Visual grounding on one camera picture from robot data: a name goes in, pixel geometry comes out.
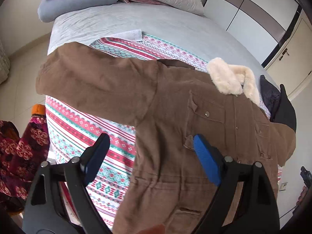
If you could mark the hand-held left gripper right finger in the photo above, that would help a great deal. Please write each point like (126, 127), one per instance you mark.
(207, 158)

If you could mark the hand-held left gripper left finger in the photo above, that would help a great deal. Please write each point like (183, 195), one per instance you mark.
(97, 156)

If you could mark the brown coat with fur collar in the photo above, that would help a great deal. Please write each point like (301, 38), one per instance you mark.
(170, 97)

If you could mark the striped patterned blanket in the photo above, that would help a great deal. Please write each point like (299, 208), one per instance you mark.
(80, 124)

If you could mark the black cloth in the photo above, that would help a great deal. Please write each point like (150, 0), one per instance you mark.
(285, 112)

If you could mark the red floral cloth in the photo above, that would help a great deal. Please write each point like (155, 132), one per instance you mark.
(24, 151)

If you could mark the orange cloth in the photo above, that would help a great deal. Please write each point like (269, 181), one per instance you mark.
(38, 109)

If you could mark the dark quilted jacket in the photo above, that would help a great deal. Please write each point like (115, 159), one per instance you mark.
(268, 92)

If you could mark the beige textured cloth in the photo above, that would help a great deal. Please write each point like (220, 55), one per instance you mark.
(3, 61)

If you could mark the cream door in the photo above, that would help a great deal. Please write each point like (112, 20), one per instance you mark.
(295, 41)

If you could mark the bed with grey sheet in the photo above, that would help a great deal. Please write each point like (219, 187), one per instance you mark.
(146, 19)

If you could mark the white and brown wardrobe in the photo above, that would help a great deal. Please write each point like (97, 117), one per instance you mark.
(243, 17)

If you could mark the blue-grey pillow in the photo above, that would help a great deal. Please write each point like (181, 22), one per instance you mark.
(73, 4)

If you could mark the wall socket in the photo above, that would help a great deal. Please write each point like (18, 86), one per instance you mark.
(283, 186)

